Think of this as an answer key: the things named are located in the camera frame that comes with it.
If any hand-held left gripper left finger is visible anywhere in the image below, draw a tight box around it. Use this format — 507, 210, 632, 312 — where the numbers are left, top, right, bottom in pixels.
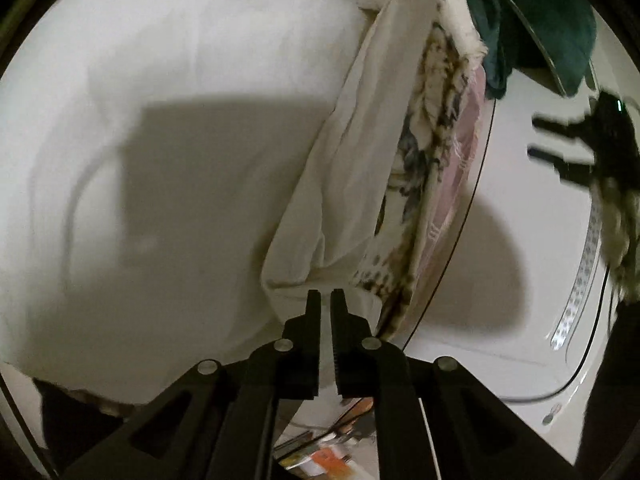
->
60, 289, 322, 480

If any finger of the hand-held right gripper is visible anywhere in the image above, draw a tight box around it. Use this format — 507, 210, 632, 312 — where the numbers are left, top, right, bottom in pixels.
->
531, 116, 598, 141
527, 145, 598, 183

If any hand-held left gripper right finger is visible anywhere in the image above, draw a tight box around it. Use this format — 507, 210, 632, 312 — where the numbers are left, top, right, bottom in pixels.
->
331, 288, 582, 480

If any cream white garment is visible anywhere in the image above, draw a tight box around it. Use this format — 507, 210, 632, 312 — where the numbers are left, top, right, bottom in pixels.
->
262, 0, 481, 321

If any pink cloth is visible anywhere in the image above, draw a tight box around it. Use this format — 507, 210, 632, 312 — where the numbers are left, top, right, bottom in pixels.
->
410, 67, 488, 311

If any dark green cloth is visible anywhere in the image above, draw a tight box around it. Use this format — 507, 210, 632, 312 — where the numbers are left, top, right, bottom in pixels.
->
460, 0, 598, 101

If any orange packet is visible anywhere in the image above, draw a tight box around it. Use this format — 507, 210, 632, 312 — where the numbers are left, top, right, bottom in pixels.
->
280, 447, 353, 478

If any white washing machine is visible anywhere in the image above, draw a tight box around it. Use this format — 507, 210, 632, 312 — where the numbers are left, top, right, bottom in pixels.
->
275, 57, 640, 461

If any patterned cream towel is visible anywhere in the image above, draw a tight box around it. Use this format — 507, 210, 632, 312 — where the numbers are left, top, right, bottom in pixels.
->
350, 0, 491, 343

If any large white cloth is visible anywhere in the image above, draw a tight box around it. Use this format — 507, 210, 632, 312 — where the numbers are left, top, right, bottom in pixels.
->
0, 0, 386, 406

